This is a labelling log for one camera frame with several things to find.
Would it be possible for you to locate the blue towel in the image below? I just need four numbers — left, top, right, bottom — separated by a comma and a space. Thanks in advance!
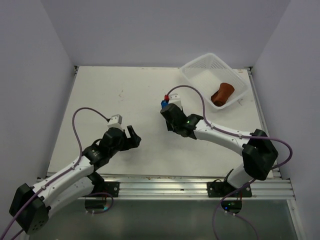
160, 99, 169, 109

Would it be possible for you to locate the brown orange towel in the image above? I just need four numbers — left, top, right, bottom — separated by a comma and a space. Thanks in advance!
210, 82, 235, 107

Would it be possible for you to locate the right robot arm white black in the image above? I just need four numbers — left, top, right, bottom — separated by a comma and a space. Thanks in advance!
160, 103, 279, 197

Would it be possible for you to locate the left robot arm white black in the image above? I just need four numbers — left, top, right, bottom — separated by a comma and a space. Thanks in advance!
9, 125, 142, 235

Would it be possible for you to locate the white plastic basket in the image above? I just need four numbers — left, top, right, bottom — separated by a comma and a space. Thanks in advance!
180, 53, 250, 111

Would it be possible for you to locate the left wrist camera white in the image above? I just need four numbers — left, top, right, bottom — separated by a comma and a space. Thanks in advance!
107, 114, 123, 131

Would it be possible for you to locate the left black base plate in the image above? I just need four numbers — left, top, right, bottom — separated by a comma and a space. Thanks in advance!
89, 181, 120, 198

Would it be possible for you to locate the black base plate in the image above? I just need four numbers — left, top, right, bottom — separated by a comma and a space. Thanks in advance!
89, 181, 120, 198
206, 179, 253, 198

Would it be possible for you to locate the aluminium front rail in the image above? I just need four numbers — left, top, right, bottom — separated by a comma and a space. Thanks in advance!
102, 174, 295, 200

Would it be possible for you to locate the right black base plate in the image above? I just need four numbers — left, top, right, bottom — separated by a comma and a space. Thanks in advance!
206, 179, 253, 198

